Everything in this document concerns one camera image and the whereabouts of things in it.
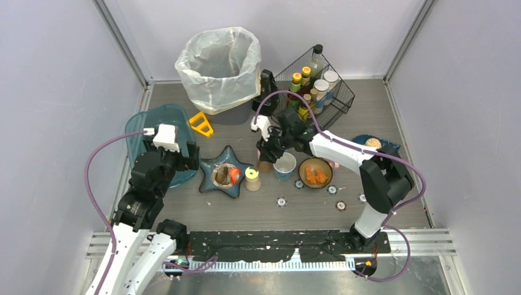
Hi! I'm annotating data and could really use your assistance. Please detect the pink cap spice jar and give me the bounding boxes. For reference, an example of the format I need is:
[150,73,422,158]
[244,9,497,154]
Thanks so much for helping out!
[257,150,273,173]

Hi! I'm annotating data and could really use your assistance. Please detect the yellow cap spice jar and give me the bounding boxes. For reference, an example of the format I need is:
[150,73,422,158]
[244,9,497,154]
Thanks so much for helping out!
[245,167,262,192]

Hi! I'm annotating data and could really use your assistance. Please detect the small brown cap bottle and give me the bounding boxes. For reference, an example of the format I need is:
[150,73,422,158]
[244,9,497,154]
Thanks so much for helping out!
[298,94,311,122]

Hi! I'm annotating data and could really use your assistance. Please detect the brown bowl with nuggets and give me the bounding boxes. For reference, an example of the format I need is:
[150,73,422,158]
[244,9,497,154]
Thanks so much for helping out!
[297,157,333,189]

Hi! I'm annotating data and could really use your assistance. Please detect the yellow cap sauce bottle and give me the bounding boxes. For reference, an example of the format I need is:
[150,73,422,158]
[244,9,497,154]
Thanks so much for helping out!
[299,66,311,96]
[286,73,302,109]

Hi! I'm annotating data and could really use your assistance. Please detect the glass jar white beads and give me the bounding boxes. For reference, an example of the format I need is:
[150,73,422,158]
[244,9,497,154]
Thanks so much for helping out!
[323,70,339,96]

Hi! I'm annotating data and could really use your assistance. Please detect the dark blue plate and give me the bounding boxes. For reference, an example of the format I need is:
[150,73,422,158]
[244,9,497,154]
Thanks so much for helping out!
[352,134,401,151]

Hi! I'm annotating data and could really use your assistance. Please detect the small yellow oil bottle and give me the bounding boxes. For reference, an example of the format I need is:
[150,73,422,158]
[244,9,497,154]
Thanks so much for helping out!
[310,88,318,112]

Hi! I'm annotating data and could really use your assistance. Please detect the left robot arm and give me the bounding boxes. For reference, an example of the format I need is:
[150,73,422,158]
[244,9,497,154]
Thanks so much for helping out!
[86,137,200,294]

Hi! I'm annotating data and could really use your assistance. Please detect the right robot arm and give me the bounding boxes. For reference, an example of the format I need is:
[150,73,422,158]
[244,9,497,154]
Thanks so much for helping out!
[251,109,415,250]

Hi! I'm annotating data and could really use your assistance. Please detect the blue floral mug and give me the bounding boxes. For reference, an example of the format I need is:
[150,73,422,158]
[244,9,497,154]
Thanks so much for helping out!
[273,152,297,181]

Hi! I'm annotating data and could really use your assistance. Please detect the teal transparent plastic tub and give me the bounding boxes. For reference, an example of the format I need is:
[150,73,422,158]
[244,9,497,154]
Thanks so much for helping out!
[125,104,200,187]

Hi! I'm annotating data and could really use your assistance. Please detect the yellow plastic holder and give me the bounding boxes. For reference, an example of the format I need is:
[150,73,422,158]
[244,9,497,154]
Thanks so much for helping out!
[189,111,214,138]

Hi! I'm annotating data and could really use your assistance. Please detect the shrimp on plate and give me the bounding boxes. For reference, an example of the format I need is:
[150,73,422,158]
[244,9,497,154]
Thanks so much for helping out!
[229,167,242,186]

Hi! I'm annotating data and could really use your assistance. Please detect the black device behind bin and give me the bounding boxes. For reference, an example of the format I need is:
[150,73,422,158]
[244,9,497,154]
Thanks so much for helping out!
[252,69,280,116]

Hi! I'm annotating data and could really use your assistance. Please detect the grey trash bin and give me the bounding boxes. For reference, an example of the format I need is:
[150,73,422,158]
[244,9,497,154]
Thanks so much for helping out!
[206,100,253,125]

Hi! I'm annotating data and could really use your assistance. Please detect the pink mug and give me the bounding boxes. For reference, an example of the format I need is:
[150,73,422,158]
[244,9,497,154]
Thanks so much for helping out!
[327,160,339,170]

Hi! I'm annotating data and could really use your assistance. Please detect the white trash bag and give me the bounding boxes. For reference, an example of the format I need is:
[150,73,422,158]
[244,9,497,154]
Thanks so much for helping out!
[174,27,262,115]

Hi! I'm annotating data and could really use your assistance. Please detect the red poker chip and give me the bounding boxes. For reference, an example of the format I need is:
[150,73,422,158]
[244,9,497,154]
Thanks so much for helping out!
[335,200,347,211]

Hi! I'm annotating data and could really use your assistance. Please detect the black cap glass bottle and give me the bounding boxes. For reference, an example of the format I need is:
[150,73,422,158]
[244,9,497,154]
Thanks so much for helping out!
[307,44,324,83]

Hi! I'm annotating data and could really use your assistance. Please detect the steamed bun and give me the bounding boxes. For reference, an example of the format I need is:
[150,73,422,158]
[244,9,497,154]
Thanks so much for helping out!
[364,138,382,149]

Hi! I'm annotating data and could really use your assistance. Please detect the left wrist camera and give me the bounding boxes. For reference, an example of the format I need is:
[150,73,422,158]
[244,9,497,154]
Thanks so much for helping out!
[143,124,181,152]

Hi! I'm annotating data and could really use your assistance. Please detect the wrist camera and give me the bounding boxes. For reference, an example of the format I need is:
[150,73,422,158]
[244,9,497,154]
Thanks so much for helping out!
[143,124,181,152]
[250,115,272,141]

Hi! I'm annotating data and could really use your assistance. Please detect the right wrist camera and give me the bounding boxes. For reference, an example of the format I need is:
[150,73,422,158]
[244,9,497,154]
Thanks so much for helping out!
[250,115,272,141]

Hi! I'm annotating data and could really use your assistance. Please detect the black wire rack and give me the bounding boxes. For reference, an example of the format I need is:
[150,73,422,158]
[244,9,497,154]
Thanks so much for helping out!
[275,47,355,130]

